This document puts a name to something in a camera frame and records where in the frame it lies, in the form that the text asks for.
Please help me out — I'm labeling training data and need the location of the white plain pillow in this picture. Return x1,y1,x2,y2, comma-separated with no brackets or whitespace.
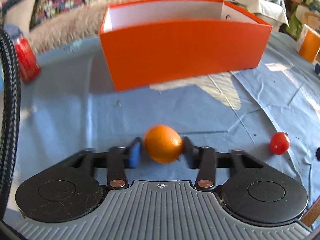
4,0,35,36

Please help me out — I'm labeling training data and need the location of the black braided cable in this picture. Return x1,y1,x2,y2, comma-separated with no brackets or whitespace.
0,26,22,221

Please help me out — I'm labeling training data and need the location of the red soda can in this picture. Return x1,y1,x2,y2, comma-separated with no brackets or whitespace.
4,23,41,83

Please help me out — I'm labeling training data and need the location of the wooden ruler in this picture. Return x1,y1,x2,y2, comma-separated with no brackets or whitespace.
301,198,320,227

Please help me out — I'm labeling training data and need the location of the orange cardboard box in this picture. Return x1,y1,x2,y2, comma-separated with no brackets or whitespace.
99,0,272,91

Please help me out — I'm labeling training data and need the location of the blue patterned tablecloth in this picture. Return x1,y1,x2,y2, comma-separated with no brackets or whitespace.
11,33,319,203

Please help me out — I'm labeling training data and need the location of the small orange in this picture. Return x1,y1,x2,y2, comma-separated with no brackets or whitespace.
144,125,183,164

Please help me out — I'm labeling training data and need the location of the orange plastic cup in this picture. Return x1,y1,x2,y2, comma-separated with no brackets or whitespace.
298,24,320,62

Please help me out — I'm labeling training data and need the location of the red cherry tomato right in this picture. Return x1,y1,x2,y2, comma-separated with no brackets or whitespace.
269,132,290,155

